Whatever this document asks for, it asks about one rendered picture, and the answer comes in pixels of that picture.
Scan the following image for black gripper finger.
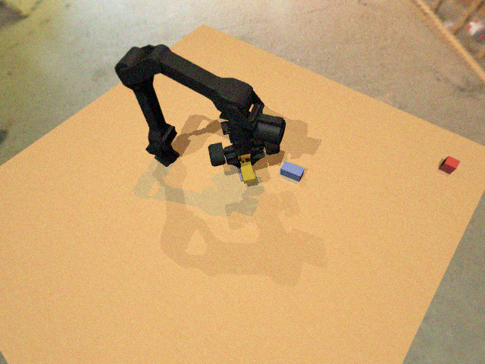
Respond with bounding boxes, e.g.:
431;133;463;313
250;152;265;166
224;146;240;168

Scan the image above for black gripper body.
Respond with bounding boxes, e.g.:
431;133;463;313
208;134;280;167

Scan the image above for small red block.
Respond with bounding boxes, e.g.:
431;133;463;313
439;156;460;174

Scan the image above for blue rectangular block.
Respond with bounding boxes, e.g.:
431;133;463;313
280;161;305;182

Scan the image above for yellow bar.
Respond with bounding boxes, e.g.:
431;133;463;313
237;154;255;184

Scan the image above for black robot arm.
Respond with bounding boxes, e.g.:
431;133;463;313
114;44;286;167

